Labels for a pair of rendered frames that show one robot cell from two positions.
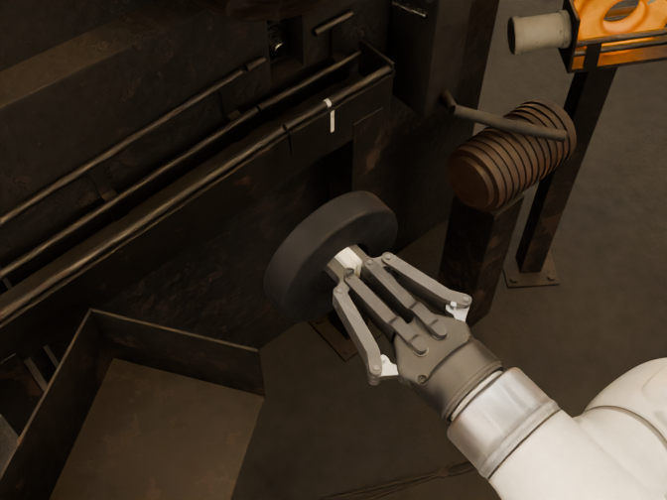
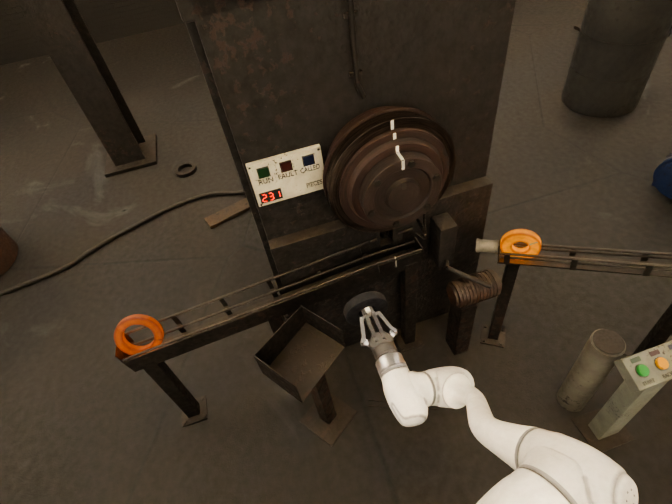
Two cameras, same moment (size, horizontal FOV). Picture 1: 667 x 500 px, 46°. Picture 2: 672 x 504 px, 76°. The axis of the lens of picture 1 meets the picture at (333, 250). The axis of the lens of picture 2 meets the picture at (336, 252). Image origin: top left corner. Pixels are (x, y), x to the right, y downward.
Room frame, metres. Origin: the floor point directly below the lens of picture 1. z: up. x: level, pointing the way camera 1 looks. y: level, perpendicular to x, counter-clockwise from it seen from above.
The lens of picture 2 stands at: (-0.32, -0.37, 2.05)
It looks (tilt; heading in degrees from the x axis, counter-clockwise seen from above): 47 degrees down; 30
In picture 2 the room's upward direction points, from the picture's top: 10 degrees counter-clockwise
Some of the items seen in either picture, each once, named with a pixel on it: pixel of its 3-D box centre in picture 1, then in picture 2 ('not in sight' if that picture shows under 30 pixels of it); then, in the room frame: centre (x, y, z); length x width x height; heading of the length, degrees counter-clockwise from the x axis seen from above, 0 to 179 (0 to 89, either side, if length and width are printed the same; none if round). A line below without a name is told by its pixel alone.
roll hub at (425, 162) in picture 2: not in sight; (401, 191); (0.77, -0.04, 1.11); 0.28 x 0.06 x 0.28; 130
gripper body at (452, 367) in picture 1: (442, 360); (382, 345); (0.34, -0.10, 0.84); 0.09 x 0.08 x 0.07; 40
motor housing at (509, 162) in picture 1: (492, 225); (468, 314); (0.95, -0.31, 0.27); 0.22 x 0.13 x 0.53; 130
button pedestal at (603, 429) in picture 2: not in sight; (628, 399); (0.71, -0.97, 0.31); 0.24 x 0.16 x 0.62; 130
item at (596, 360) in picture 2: not in sight; (587, 373); (0.81, -0.83, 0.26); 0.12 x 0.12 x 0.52
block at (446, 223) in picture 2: (426, 38); (442, 240); (1.00, -0.15, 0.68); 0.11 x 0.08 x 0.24; 40
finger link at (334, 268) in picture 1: (333, 279); not in sight; (0.43, 0.00, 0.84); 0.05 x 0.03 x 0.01; 40
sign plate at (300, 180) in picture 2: not in sight; (288, 176); (0.71, 0.36, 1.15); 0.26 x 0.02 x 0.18; 130
